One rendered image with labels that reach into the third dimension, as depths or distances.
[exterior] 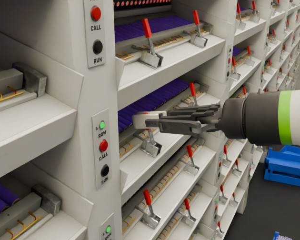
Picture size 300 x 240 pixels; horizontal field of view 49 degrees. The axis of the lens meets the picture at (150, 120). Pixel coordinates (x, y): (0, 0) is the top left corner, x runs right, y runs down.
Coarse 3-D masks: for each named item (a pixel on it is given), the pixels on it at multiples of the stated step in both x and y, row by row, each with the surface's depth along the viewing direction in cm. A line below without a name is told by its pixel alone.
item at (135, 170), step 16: (192, 80) 111; (208, 80) 108; (192, 96) 104; (208, 96) 108; (128, 144) 72; (176, 144) 80; (128, 160) 67; (144, 160) 69; (160, 160) 73; (128, 176) 63; (144, 176) 67; (128, 192) 62
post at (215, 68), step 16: (176, 0) 104; (192, 0) 102; (208, 0) 100; (224, 0) 98; (224, 16) 99; (224, 48) 102; (208, 64) 106; (224, 64) 105; (224, 80) 108; (224, 96) 112; (208, 176) 120; (208, 208) 125; (208, 224) 128
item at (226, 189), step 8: (240, 152) 187; (248, 152) 185; (240, 160) 185; (248, 160) 187; (232, 168) 173; (240, 168) 179; (232, 176) 170; (240, 176) 172; (224, 184) 161; (232, 184) 164; (224, 192) 157; (232, 192) 159; (224, 200) 149; (224, 208) 147
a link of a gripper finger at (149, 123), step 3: (147, 120) 67; (150, 120) 67; (153, 120) 66; (156, 120) 66; (147, 123) 67; (150, 123) 67; (153, 123) 67; (156, 123) 66; (159, 123) 64; (147, 126) 68; (150, 126) 67; (153, 126) 67; (156, 126) 67; (162, 126) 64; (162, 129) 64
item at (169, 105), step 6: (198, 84) 107; (186, 90) 100; (198, 90) 106; (180, 96) 96; (186, 96) 98; (168, 102) 90; (174, 102) 91; (180, 102) 96; (162, 108) 86; (168, 108) 87; (132, 126) 74; (126, 132) 72; (132, 132) 72; (138, 132) 75; (120, 138) 69; (126, 138) 70; (132, 138) 74; (120, 144) 69; (126, 150) 69
